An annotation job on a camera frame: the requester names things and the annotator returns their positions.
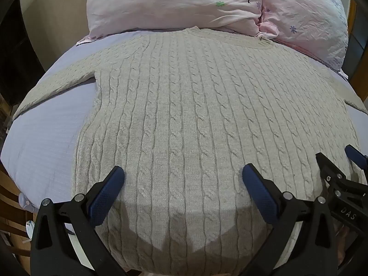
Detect grey cable knit sweater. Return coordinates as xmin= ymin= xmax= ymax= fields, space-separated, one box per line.
xmin=11 ymin=27 xmax=365 ymax=276

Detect pink floral pillow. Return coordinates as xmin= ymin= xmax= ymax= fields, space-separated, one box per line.
xmin=258 ymin=0 xmax=350 ymax=73
xmin=86 ymin=0 xmax=264 ymax=40

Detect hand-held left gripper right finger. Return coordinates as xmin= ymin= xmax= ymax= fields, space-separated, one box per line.
xmin=242 ymin=163 xmax=340 ymax=276

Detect lavender bed sheet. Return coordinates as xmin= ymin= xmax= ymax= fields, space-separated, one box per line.
xmin=1 ymin=30 xmax=350 ymax=217

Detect dark cabinet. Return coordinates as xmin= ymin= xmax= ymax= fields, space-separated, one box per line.
xmin=0 ymin=0 xmax=50 ymax=108

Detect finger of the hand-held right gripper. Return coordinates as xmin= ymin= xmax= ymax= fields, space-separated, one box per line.
xmin=344 ymin=145 xmax=368 ymax=171
xmin=315 ymin=152 xmax=347 ymax=192

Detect small white plastic object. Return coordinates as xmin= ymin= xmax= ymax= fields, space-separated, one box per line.
xmin=18 ymin=194 xmax=35 ymax=211

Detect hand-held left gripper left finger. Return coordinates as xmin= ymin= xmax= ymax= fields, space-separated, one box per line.
xmin=30 ymin=166 xmax=127 ymax=276

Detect wooden chair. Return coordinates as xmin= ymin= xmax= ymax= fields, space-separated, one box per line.
xmin=0 ymin=161 xmax=33 ymax=263

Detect wooden door frame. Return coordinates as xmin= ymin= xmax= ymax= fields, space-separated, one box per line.
xmin=346 ymin=0 xmax=368 ymax=104

